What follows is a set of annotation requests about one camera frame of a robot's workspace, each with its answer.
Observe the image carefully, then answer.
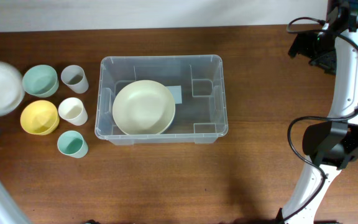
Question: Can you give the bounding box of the yellow bowl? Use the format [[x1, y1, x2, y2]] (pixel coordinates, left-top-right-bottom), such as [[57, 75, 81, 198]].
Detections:
[[20, 100, 60, 136]]

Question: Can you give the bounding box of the clear plastic storage container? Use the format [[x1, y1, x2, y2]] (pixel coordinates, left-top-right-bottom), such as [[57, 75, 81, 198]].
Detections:
[[94, 55, 229, 146]]

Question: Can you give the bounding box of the grey cup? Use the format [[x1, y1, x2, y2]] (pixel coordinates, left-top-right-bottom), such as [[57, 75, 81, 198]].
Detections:
[[61, 65, 89, 94]]

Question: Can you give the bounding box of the beige plate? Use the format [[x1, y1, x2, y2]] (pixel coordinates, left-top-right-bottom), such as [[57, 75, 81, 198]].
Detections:
[[112, 80, 176, 135]]

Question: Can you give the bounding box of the white bowl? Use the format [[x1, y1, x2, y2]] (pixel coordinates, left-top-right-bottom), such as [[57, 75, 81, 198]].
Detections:
[[0, 61, 25, 116]]

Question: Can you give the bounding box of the green bowl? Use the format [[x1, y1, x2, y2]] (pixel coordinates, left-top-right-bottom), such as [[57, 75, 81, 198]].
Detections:
[[22, 65, 59, 98]]

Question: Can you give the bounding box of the cream cup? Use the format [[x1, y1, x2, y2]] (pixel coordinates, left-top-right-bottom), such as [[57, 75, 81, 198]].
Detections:
[[58, 97, 88, 126]]

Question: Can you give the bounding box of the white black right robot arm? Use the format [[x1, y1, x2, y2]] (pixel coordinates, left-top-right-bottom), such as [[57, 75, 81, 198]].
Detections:
[[275, 1, 358, 223]]

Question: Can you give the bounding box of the black right camera cable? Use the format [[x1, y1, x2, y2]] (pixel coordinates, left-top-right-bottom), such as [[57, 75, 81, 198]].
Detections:
[[278, 17, 358, 223]]

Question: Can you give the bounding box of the small green cup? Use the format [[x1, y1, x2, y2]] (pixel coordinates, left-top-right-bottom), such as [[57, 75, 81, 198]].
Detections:
[[57, 131, 89, 159]]

